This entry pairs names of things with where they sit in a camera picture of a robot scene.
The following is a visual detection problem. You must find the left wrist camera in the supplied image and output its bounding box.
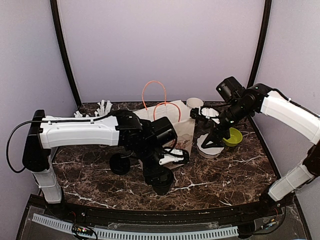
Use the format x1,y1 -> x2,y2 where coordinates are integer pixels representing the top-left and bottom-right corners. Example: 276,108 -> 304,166
159,148 -> 190,166

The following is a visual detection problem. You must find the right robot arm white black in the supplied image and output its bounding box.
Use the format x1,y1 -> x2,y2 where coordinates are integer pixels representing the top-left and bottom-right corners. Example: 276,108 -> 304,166
201,82 -> 320,217

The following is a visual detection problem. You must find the right black frame post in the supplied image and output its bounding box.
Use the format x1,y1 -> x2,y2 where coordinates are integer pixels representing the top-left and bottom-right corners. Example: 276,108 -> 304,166
247,0 -> 272,88

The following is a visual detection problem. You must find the stack of black cup lids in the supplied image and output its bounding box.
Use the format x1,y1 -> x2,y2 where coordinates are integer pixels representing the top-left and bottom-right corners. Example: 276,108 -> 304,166
109,153 -> 131,176

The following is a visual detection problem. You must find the green bowl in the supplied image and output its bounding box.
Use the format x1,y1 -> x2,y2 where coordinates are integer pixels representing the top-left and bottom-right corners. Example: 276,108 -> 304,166
223,127 -> 243,147

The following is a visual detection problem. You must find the white paper gift bag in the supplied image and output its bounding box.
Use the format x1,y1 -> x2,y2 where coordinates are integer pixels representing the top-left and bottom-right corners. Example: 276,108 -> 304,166
132,80 -> 196,171

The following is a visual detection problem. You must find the bundle of wrapped white straws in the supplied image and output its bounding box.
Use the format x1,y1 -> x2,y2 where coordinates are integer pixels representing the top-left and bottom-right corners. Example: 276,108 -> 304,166
73,99 -> 113,118

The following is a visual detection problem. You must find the white scalloped dish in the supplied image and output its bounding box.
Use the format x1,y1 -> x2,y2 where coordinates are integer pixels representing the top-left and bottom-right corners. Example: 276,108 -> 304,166
196,133 -> 225,159

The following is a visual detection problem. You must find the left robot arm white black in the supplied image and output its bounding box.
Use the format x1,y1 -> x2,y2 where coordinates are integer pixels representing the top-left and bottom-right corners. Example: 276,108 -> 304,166
22,109 -> 178,218

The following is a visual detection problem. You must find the left black frame post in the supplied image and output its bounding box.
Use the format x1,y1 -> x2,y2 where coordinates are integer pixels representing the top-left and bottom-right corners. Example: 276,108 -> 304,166
50,0 -> 82,108

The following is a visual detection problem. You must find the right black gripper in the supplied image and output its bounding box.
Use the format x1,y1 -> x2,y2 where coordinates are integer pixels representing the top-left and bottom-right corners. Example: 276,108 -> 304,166
201,100 -> 253,148

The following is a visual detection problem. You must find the stack of paper coffee cups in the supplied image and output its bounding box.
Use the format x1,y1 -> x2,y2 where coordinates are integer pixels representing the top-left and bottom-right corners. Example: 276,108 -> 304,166
186,97 -> 204,109

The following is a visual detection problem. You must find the black frame post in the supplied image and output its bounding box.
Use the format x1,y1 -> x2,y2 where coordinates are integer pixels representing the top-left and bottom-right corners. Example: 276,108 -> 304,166
50,0 -> 82,108
247,0 -> 272,88

